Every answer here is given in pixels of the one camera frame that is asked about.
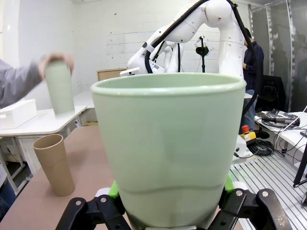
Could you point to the white table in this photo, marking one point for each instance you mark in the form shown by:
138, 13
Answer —
48, 122

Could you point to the person in dark clothes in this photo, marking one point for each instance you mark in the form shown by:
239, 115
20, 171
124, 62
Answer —
254, 60

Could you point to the person's right hand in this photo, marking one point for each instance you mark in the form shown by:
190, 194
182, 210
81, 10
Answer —
56, 57

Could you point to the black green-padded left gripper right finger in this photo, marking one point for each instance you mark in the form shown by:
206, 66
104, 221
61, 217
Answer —
242, 210

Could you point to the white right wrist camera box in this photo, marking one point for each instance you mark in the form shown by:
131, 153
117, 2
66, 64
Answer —
130, 72

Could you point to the black tripod stand with device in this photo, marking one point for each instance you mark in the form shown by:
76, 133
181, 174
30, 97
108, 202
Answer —
203, 51

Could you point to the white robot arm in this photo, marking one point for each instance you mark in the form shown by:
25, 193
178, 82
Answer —
172, 57

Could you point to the cork board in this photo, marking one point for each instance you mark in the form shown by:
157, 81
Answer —
108, 75

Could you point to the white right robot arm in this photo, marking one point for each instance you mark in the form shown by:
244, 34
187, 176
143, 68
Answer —
216, 14

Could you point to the black tripod leg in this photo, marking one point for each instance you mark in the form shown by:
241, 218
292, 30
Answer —
301, 170

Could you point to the aluminium frame enclosure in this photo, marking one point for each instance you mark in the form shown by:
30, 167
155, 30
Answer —
269, 24

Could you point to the pale green plastic cup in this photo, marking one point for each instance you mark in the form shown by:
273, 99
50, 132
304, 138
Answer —
60, 95
168, 131

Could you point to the black chair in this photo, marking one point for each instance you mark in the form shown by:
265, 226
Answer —
272, 91

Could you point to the white plastic basket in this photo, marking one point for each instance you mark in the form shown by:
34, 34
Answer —
21, 112

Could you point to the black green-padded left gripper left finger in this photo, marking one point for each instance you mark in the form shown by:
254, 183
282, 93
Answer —
105, 213

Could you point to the aluminium slotted base plate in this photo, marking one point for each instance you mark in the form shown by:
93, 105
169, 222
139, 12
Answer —
268, 177

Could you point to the yellow emergency stop box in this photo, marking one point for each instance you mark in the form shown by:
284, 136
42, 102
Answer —
249, 136

